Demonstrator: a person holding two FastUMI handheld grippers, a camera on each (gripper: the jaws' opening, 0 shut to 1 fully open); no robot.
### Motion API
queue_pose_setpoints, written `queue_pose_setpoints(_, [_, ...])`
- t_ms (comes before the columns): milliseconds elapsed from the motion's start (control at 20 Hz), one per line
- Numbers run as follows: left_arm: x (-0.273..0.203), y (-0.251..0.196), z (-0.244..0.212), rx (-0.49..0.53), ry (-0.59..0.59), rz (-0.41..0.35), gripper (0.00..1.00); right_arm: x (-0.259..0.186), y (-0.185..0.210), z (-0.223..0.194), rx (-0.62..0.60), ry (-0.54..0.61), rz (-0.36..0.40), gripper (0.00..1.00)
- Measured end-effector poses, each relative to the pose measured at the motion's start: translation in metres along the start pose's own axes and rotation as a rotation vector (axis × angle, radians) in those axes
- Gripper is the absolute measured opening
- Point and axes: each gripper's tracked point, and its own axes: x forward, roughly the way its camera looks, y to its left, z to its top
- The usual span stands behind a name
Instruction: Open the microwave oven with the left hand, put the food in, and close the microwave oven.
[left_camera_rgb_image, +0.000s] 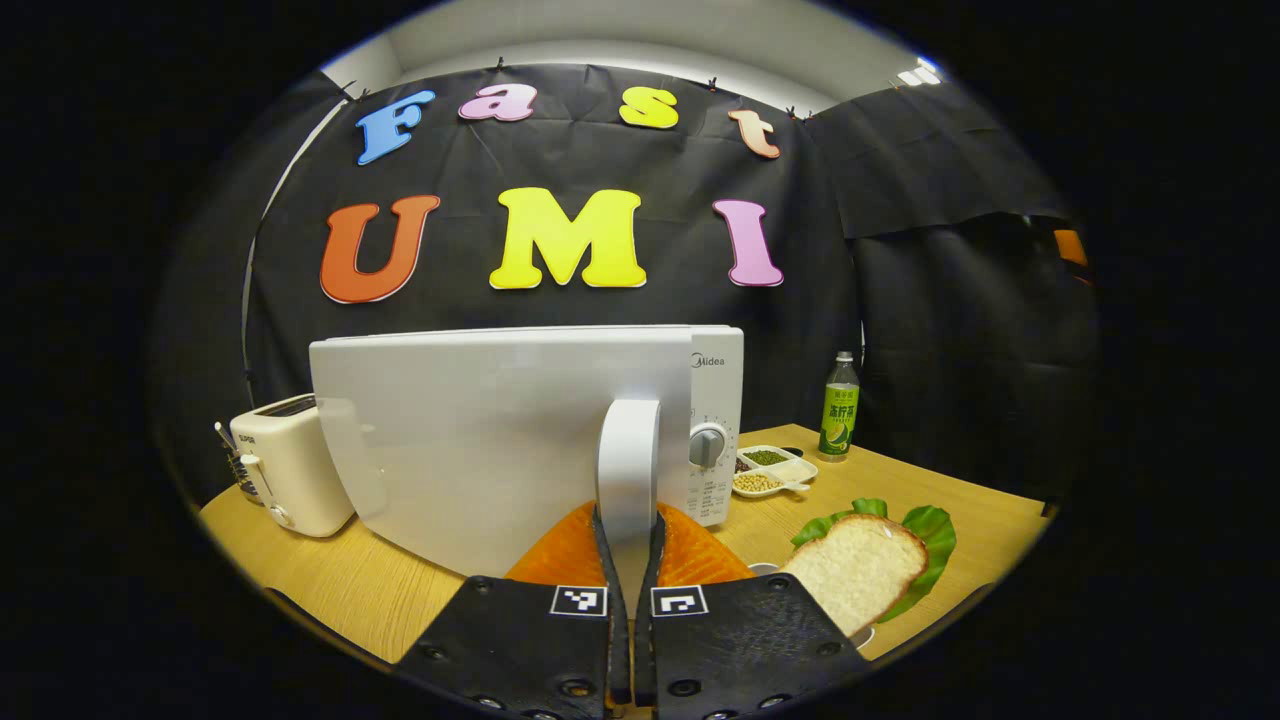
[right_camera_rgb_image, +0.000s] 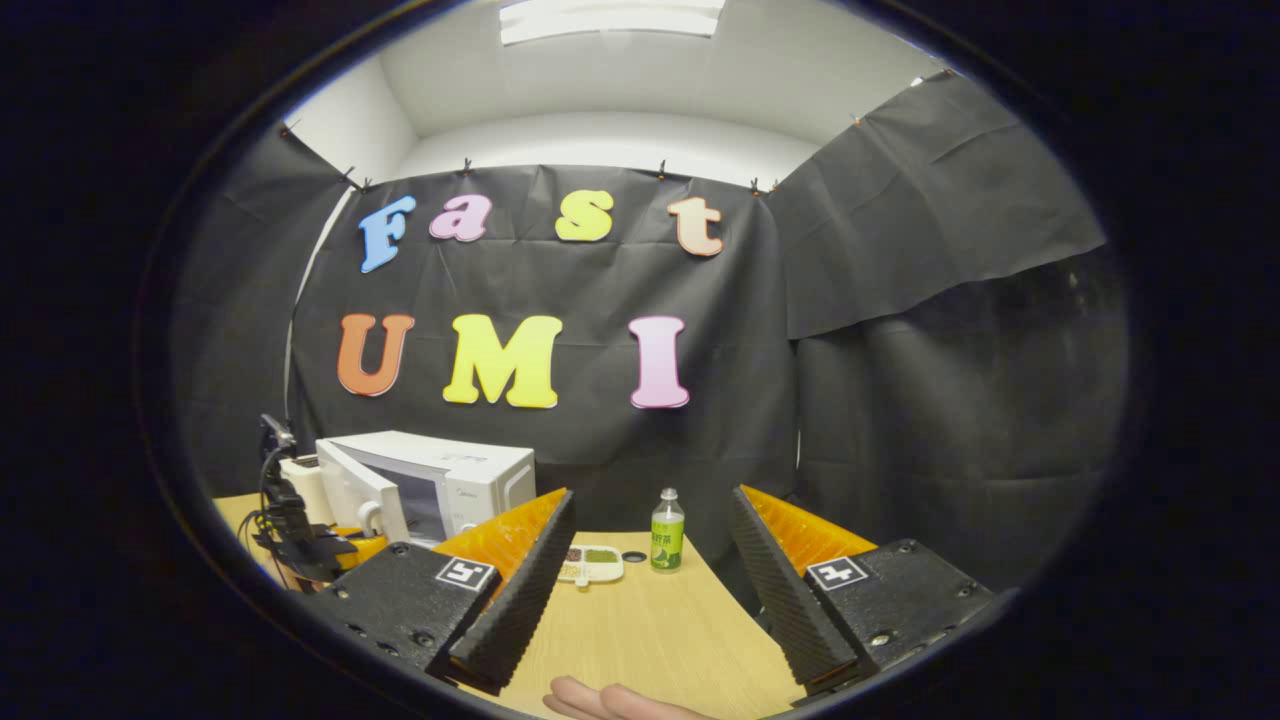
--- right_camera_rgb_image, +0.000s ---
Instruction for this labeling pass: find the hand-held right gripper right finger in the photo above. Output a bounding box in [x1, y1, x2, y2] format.
[731, 485, 1001, 698]

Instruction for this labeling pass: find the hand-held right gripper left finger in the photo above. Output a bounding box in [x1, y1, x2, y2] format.
[300, 488, 577, 696]

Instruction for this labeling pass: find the black cable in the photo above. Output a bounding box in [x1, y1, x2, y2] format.
[255, 445, 293, 526]

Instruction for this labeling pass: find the green drink bottle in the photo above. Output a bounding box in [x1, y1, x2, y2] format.
[650, 488, 686, 573]

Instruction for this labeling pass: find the large ceiling light panel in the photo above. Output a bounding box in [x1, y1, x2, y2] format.
[499, 0, 727, 47]

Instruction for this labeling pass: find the black backdrop cloth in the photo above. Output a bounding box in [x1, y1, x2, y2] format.
[170, 70, 1131, 601]

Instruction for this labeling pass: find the white divided food plate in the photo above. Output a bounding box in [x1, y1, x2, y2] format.
[556, 545, 625, 587]

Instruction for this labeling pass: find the white toaster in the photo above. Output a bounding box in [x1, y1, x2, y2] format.
[279, 455, 331, 528]

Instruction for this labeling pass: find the white microwave oven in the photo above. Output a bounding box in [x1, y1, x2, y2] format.
[315, 430, 537, 549]

